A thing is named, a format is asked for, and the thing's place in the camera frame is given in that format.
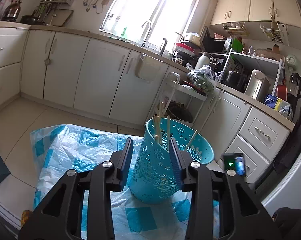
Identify white electric water boiler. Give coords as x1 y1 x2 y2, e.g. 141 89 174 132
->
244 69 271 103

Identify cream upper wall cabinets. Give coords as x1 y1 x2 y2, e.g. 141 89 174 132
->
211 0 301 28

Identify steel kettle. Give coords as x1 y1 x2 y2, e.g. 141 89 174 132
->
1 0 22 22

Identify blue checkered plastic tablecloth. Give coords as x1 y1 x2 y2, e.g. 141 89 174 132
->
30 125 218 239

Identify white counter shelf rack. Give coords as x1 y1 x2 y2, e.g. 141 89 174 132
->
219 48 284 97

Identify cream kitchen base cabinets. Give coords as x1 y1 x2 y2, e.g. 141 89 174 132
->
0 22 294 183

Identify white thermos bottle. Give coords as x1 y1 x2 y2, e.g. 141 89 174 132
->
195 52 213 70

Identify chrome sink faucet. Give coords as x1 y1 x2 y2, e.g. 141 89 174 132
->
141 20 152 47

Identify white storage trolley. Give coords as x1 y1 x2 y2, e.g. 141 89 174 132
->
149 72 207 127

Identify black wok on stove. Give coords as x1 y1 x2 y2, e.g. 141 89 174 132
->
20 15 42 25

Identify blue perforated plastic basket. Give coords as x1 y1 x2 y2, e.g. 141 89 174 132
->
129 118 214 204

